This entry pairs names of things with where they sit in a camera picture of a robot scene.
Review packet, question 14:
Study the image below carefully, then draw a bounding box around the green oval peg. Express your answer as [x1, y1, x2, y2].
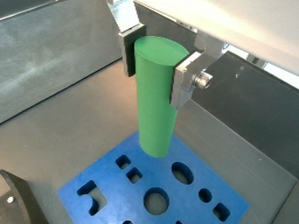
[135, 36, 188, 158]

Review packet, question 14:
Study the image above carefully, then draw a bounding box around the blue shape sorting board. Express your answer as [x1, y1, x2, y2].
[57, 134, 248, 224]

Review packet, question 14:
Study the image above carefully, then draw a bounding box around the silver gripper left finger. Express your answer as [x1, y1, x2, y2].
[107, 0, 145, 77]

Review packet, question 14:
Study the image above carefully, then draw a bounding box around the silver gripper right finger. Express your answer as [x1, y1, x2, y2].
[171, 32, 229, 110]

